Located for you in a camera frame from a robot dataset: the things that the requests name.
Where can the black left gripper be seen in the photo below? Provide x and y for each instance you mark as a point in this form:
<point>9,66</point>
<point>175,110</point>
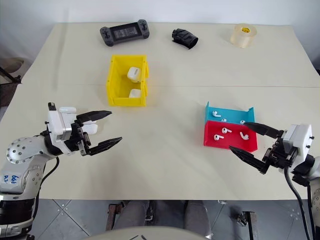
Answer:
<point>78,141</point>

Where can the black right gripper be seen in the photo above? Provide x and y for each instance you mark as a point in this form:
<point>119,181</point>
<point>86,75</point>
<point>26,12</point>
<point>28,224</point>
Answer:
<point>280,155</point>

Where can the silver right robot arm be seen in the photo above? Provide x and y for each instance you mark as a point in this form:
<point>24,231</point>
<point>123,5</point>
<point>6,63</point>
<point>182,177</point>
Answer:
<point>315,200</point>

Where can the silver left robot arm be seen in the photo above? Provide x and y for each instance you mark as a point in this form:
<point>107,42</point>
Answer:
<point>20,150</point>

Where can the white earbud case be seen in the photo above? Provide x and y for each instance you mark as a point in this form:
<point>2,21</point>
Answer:
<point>134,93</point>
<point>91,128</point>
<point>133,73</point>

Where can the yellow plastic bin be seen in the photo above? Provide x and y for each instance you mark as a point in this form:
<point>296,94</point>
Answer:
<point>125,102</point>

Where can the red plastic tray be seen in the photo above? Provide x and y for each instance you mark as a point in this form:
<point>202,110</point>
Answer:
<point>232,142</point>

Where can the teal plastic tray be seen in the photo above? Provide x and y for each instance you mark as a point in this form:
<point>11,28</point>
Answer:
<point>232,115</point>

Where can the dark grey handheld game console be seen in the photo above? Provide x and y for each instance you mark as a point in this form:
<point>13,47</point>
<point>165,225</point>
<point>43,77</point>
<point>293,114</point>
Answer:
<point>125,31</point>

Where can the black metal stand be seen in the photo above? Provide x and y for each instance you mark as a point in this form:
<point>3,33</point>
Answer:
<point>10,77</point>

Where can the clear adhesive tape roll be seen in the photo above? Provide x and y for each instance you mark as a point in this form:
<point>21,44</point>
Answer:
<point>243,37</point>

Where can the beige round object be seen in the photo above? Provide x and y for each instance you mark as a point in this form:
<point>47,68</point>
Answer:
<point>11,63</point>

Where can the pale rounded robot torso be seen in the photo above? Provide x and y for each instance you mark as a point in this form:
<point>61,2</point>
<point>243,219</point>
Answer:
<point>150,233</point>

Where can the black crumpled cloth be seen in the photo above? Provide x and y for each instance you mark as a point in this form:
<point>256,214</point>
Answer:
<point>185,37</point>

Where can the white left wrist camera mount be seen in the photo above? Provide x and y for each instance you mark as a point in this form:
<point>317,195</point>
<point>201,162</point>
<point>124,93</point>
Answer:
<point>56,122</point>

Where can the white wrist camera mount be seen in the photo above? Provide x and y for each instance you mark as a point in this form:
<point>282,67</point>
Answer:
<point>303,140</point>
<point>56,122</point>

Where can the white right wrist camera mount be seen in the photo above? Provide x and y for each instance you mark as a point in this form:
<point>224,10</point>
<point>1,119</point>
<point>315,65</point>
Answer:
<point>303,140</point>

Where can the rusty metal bracket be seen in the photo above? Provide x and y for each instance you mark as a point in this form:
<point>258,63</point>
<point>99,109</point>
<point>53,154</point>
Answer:
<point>112,215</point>
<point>250,225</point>

